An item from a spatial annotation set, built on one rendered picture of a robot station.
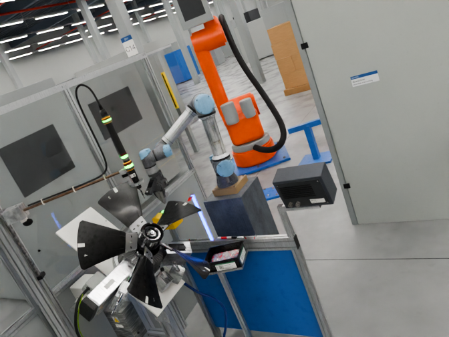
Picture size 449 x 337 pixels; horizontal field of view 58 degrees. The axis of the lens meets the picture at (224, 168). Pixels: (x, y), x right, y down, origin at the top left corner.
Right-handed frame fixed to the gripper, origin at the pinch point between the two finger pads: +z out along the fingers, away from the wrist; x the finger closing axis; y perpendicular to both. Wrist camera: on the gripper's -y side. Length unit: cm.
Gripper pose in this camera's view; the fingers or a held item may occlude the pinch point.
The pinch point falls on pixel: (163, 202)
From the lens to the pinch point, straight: 260.4
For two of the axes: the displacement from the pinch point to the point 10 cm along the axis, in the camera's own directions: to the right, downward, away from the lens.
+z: 3.3, 8.9, 3.0
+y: 4.6, -4.3, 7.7
